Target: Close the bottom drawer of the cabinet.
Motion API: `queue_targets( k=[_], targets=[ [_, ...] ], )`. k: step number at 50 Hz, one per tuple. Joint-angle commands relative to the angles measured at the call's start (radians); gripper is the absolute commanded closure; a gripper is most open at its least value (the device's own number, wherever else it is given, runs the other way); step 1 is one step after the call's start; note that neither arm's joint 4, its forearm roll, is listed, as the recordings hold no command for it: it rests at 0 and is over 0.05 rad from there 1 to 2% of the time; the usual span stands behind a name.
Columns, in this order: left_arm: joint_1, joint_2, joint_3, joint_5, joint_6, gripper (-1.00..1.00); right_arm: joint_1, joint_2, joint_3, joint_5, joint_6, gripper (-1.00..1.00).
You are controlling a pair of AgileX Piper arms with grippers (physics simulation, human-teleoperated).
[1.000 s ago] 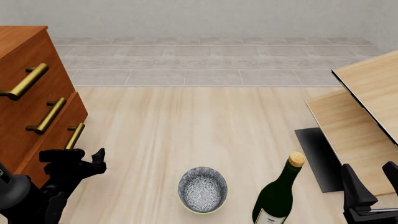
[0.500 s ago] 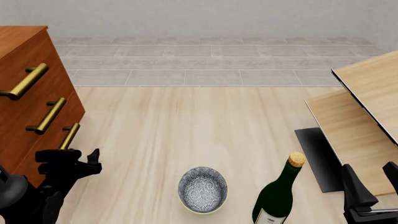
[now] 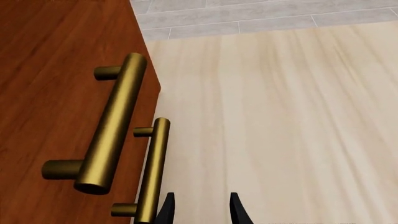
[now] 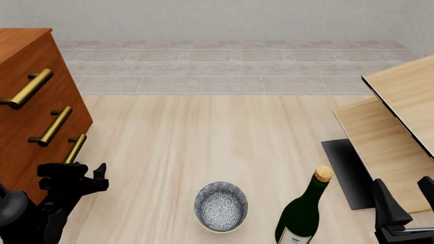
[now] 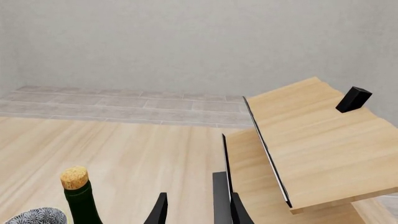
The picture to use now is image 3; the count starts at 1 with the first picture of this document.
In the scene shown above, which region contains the red-brown wooden drawer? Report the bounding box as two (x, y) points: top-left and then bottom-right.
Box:
(0, 0), (162, 224)

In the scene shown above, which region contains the small brass drawer handle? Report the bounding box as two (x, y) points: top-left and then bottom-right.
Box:
(111, 117), (172, 224)

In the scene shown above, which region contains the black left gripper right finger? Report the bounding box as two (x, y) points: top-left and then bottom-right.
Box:
(229, 192), (256, 224)

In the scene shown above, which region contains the large brass drawer handle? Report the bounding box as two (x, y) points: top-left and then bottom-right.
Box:
(41, 52), (148, 196)

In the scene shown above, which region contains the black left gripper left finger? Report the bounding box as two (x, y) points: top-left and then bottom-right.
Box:
(155, 192), (177, 224)

